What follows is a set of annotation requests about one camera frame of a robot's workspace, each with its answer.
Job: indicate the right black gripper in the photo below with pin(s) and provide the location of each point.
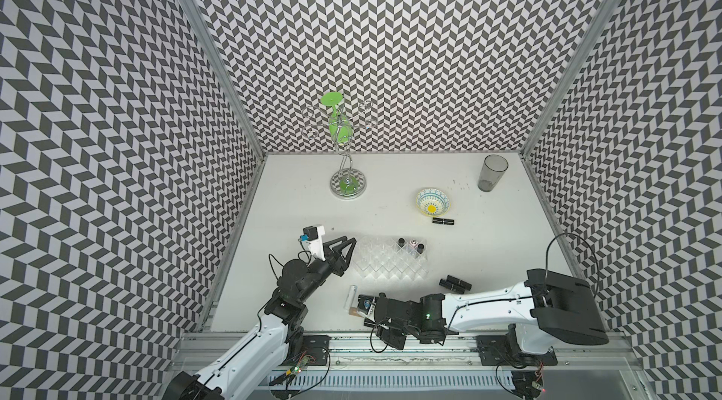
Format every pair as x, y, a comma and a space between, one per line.
388, 338

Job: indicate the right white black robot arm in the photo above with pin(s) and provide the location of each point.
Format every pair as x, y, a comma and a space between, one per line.
547, 308

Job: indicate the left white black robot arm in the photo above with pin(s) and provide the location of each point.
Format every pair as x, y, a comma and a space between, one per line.
278, 333

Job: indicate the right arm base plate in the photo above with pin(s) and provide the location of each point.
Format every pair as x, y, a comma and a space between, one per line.
504, 350

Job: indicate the clear acrylic lipstick organizer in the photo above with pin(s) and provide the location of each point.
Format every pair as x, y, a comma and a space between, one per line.
380, 258

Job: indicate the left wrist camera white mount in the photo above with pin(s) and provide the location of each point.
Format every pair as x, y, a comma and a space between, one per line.
312, 241

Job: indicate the white lip balm tube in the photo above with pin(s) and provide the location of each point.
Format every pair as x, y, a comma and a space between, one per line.
350, 298

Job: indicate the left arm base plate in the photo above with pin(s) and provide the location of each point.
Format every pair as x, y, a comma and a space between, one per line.
315, 346

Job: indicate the yellow blue patterned bowl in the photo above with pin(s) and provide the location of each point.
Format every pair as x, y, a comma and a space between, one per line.
432, 202

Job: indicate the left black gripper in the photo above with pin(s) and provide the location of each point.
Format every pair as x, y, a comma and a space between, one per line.
335, 261

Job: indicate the aluminium front rail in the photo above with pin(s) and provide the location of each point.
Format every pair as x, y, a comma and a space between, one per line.
357, 350

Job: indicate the chrome stand with green discs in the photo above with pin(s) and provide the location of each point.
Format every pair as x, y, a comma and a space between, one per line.
348, 182

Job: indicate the grey ribbed drinking glass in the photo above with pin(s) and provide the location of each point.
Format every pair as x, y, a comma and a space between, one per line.
494, 167

